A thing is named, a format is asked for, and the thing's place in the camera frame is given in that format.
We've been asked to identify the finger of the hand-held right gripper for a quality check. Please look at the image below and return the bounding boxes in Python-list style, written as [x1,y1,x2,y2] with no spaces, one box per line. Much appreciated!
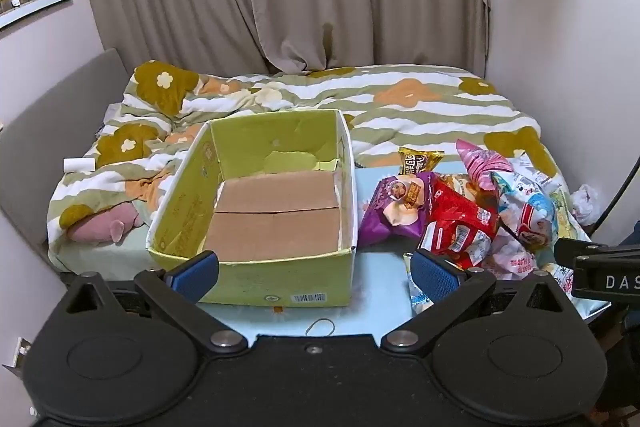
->
[553,238,640,269]

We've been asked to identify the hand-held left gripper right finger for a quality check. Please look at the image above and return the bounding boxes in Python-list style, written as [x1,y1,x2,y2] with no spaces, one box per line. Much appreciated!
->
[381,249,571,354]

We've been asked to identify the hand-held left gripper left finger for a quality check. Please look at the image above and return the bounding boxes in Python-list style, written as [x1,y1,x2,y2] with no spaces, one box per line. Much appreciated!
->
[65,250,249,354]

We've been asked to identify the white and blue snack packet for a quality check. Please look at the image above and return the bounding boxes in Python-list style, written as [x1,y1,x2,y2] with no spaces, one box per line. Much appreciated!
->
[492,171,557,254]

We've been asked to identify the purple snack packet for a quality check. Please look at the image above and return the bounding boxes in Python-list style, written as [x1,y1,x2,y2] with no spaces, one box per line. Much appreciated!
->
[358,172,437,248]

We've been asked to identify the green cardboard box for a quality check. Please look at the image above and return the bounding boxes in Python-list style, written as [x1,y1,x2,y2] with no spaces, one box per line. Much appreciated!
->
[145,109,359,307]

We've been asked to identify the crumpled white tissue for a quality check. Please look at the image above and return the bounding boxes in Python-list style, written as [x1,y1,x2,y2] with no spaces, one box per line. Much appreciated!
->
[570,185,600,225]

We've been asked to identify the white snack packet red print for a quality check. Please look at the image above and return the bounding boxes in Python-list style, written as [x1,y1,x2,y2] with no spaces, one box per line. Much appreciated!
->
[479,236,542,281]

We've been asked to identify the light green bedsheet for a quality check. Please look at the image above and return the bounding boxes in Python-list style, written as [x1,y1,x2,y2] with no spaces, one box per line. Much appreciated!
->
[52,234,157,282]

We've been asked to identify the pink plush toy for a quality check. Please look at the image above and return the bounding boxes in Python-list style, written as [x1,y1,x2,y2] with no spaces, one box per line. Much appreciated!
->
[66,201,144,247]

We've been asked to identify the gold snack packet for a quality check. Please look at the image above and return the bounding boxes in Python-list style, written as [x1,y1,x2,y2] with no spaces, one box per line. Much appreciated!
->
[398,146,445,178]

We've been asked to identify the pink striped snack packet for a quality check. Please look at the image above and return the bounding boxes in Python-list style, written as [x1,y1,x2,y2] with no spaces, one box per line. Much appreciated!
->
[455,139,516,194]

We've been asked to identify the rubber band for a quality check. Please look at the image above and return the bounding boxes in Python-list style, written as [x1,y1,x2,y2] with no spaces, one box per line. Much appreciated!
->
[305,318,337,337]

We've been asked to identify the floral striped blanket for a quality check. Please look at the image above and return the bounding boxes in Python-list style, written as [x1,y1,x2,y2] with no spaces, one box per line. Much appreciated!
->
[47,60,572,259]

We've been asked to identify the grey bed headboard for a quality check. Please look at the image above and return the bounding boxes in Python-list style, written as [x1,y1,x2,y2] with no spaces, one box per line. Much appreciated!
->
[0,48,128,258]

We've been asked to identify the black cable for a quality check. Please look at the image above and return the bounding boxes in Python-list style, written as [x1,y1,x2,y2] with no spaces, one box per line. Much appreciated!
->
[589,156,640,239]

